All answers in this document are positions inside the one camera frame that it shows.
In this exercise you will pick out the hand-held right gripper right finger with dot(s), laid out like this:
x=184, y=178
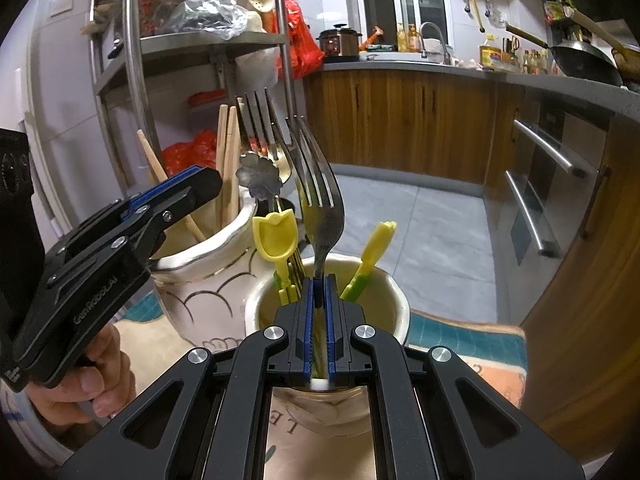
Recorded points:
x=330, y=320

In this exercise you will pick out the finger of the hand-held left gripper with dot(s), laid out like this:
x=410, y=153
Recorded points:
x=200, y=180
x=150, y=230

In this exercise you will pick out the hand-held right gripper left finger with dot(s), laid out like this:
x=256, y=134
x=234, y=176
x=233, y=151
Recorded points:
x=307, y=320

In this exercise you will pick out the silver flower-shaped spoon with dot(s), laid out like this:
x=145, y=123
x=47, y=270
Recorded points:
x=257, y=175

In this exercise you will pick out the gold fork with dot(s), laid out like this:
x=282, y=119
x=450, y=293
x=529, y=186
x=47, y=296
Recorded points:
x=260, y=145

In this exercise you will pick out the yellow tulip-shaped bag clip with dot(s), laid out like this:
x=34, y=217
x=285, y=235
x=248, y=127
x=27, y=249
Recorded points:
x=275, y=237

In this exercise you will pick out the white floral ceramic utensil holder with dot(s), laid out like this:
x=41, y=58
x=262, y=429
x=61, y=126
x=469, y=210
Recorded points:
x=215, y=305

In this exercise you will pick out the silver fork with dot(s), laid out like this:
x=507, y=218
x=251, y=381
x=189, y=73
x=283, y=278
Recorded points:
x=322, y=225

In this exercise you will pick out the person's left hand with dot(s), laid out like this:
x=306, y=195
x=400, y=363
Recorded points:
x=100, y=390

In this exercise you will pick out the small red plastic bag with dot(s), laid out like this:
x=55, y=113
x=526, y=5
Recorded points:
x=192, y=152

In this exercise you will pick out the red lid plastic container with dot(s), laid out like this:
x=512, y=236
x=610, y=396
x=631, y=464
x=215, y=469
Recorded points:
x=207, y=102

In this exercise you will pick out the yellow green bag clip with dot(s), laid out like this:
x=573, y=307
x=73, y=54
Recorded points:
x=375, y=247

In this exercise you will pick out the plaid cloth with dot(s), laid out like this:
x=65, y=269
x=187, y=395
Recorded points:
x=30, y=430

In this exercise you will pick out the printed quilted tablecloth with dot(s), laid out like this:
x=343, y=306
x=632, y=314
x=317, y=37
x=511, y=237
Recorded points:
x=450, y=350

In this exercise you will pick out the metal shelf rack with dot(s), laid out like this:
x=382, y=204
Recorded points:
x=200, y=47

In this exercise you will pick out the clear plastic bag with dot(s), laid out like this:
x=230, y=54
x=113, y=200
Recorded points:
x=210, y=12

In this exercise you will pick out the large red plastic bag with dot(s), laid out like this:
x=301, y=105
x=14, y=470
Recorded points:
x=300, y=40

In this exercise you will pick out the white refrigerator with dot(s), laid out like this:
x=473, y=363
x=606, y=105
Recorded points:
x=55, y=85

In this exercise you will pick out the red rice cooker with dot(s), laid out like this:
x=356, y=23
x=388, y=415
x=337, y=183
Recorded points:
x=340, y=42

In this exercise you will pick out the wooden kitchen cabinet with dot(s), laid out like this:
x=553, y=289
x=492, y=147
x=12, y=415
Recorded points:
x=400, y=120

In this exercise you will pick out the grey countertop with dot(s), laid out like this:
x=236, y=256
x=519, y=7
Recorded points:
x=450, y=71

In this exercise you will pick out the steel kitchen faucet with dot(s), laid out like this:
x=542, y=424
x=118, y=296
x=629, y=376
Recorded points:
x=435, y=35

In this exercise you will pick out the yellow oil bottle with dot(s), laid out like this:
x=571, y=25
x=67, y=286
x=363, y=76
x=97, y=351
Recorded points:
x=491, y=55

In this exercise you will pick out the row of condiment bottles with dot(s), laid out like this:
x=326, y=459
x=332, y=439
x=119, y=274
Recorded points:
x=537, y=62

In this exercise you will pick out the black wok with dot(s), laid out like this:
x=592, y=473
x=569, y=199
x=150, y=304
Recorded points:
x=585, y=62

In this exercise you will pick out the wooden spatula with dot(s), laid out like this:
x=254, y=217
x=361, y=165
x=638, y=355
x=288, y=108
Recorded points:
x=600, y=30

